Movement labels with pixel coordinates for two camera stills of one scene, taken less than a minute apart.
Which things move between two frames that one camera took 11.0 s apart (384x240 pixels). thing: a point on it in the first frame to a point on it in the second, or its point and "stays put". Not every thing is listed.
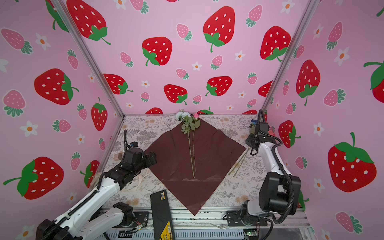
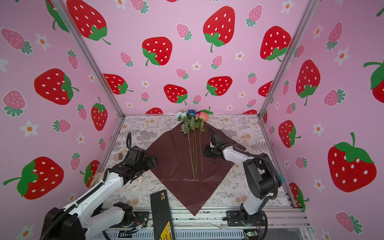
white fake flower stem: [186, 116] stays put
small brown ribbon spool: [118, 156] stays put
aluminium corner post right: [307, 17] stays put
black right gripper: [249, 139] to [206, 149]
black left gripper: [153, 158] stays put
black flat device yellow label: [162, 226] stays put
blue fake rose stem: [254, 122] to [191, 113]
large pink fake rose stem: [271, 132] to [203, 117]
